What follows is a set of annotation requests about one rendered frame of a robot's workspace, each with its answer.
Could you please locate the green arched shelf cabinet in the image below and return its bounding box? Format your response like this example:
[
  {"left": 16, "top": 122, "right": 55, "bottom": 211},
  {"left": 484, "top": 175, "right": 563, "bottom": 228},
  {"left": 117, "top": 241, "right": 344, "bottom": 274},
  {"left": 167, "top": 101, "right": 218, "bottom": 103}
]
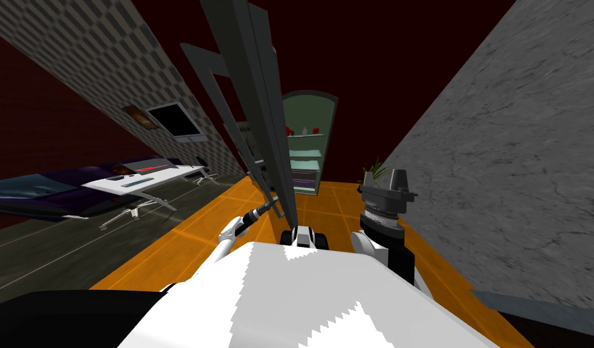
[{"left": 282, "top": 89, "right": 340, "bottom": 196}]

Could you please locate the black wall television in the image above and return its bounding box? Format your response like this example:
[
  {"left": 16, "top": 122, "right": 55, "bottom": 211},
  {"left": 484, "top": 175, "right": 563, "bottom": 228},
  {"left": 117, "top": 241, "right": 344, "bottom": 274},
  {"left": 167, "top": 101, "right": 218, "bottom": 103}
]
[{"left": 144, "top": 101, "right": 208, "bottom": 144}]

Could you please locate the black office chair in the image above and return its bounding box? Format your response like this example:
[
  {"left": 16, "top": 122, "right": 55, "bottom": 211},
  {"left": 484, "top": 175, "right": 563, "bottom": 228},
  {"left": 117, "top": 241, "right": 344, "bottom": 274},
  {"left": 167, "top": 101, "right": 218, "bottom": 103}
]
[{"left": 189, "top": 156, "right": 221, "bottom": 187}]

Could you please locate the brown framed wall picture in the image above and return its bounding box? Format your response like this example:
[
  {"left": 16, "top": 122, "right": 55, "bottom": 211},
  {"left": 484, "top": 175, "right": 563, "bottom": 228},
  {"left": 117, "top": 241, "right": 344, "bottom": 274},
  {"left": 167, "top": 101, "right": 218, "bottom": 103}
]
[{"left": 121, "top": 104, "right": 159, "bottom": 131}]

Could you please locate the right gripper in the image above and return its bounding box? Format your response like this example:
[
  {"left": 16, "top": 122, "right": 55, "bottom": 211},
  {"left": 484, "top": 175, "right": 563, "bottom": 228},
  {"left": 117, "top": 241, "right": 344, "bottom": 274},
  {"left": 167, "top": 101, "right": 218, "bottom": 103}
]
[{"left": 358, "top": 169, "right": 418, "bottom": 214}]

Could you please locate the dark grey door leaf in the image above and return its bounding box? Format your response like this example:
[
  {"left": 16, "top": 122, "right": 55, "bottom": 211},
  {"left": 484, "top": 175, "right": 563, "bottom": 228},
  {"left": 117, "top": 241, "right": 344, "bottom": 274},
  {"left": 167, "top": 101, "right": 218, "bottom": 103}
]
[{"left": 179, "top": 0, "right": 300, "bottom": 231}]

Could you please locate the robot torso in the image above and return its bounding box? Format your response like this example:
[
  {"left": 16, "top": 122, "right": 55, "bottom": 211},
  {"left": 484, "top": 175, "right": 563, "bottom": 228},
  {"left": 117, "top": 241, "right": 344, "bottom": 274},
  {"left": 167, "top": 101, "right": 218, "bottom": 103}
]
[{"left": 117, "top": 224, "right": 502, "bottom": 348}]

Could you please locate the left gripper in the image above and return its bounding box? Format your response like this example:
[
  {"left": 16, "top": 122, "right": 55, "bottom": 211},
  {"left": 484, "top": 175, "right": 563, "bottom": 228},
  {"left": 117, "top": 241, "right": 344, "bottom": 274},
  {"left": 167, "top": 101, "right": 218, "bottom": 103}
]
[{"left": 255, "top": 196, "right": 280, "bottom": 218}]

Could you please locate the purple sofa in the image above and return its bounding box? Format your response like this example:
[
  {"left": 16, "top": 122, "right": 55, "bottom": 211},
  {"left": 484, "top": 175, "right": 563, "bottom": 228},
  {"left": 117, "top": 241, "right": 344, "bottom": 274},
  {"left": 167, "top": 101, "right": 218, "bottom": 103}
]
[{"left": 0, "top": 156, "right": 182, "bottom": 223}]

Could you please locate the green potted plant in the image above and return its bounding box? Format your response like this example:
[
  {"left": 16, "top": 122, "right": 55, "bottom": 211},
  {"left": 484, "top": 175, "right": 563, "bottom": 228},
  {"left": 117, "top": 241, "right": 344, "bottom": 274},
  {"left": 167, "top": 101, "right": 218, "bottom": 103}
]
[{"left": 357, "top": 154, "right": 395, "bottom": 195}]

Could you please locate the grey door handle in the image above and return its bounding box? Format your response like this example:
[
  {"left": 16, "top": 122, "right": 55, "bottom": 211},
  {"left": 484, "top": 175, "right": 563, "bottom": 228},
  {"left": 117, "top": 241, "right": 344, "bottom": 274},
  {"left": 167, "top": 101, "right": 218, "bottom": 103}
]
[{"left": 245, "top": 156, "right": 285, "bottom": 220}]

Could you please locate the white desk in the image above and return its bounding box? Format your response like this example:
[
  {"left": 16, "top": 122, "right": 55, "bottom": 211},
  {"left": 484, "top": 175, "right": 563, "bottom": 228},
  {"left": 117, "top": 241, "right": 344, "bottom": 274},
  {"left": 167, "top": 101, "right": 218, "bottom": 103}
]
[{"left": 81, "top": 161, "right": 208, "bottom": 231}]

